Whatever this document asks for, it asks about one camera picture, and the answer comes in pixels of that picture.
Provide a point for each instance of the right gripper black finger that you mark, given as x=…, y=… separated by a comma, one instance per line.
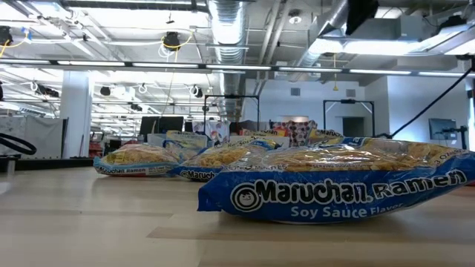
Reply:
x=361, y=13

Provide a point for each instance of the blue soy sauce ramen packet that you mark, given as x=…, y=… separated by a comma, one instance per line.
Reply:
x=185, y=141
x=215, y=158
x=334, y=193

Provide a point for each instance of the round ceiling sensor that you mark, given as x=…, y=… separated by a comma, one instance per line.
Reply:
x=295, y=18

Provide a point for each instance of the polka-dot fabric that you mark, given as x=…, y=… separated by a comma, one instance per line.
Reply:
x=297, y=130

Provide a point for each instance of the bluish lit monitor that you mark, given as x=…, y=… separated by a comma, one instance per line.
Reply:
x=442, y=129

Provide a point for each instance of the black ceiling spotlight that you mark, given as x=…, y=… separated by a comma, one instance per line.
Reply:
x=198, y=92
x=105, y=91

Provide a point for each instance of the white patterned fabric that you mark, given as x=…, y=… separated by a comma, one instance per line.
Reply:
x=219, y=131

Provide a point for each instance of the black ceiling-hung device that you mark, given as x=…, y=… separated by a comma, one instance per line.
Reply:
x=171, y=40
x=4, y=36

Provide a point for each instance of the black computer monitor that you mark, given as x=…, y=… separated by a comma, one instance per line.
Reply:
x=149, y=125
x=171, y=123

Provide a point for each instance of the clear plastic bin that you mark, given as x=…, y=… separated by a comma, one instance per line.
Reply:
x=156, y=139

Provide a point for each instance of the long linear ceiling light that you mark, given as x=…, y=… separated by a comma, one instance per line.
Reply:
x=92, y=63

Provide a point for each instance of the red tool cabinet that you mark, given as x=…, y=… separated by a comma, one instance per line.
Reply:
x=95, y=145

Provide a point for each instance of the white column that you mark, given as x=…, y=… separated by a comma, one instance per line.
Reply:
x=76, y=111

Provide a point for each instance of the grey partition screen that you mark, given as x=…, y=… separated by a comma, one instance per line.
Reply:
x=44, y=135

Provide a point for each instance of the grey rectangular air duct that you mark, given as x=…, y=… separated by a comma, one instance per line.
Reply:
x=389, y=29

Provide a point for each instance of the silver slanted round duct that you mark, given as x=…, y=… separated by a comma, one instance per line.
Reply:
x=328, y=20

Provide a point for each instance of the grey wall vent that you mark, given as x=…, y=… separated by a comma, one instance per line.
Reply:
x=295, y=91
x=350, y=92

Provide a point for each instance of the silver spiral air duct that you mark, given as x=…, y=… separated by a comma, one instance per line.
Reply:
x=227, y=29

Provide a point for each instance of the silver post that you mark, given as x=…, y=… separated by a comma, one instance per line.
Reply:
x=11, y=167

